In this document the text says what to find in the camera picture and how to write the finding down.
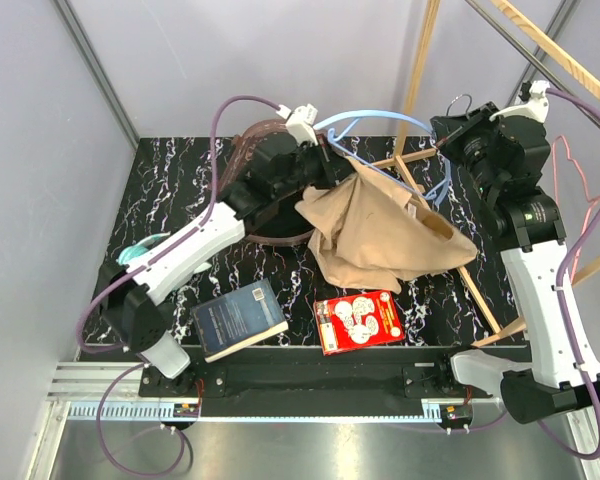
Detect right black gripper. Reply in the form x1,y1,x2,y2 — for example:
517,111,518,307
432,101,504,199

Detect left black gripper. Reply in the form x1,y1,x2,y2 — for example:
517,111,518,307
274,133,359,200

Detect blue hanger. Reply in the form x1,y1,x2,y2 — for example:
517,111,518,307
316,97,472,212

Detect beige t shirt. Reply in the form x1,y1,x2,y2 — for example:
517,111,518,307
295,158,478,293

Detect pink wire hanger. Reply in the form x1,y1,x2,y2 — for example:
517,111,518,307
550,134,600,286

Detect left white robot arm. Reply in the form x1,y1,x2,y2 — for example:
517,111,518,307
97,136,353,396

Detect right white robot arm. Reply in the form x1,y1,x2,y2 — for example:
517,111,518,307
431,103,600,424

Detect red printed package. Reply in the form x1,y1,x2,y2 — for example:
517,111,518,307
313,290,406,356

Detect dark blue book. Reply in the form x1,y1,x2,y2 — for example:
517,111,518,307
193,279,289,363

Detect teal headphones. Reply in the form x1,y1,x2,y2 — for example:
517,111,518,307
117,233,170,265

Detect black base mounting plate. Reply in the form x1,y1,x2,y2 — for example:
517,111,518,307
139,346,485,421

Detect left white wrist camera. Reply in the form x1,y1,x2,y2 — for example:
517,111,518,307
285,104,318,145

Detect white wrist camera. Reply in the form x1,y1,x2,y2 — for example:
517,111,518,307
489,80,550,123
285,104,318,145

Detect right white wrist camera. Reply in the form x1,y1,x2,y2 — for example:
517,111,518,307
489,80,550,123

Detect metal hanging rail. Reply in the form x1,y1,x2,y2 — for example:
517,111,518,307
466,1,600,102

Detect wooden clothes rack frame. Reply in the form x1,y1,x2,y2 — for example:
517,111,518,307
383,1,600,347

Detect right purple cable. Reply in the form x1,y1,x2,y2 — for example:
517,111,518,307
394,88,600,461

